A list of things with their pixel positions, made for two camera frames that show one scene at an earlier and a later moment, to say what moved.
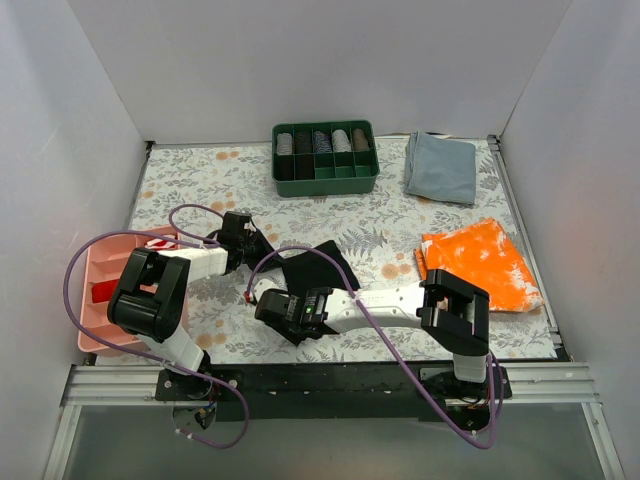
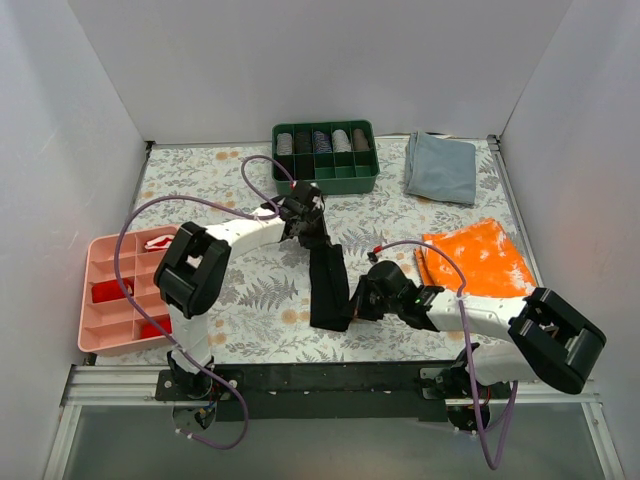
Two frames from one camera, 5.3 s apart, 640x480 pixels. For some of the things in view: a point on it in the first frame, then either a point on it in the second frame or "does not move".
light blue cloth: [441, 168] does not move
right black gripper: [273, 310] -> [365, 300]
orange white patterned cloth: [483, 255] does not move
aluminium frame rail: [554, 384] does not move
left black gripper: [258, 246] -> [310, 232]
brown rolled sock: [360, 142] does not move
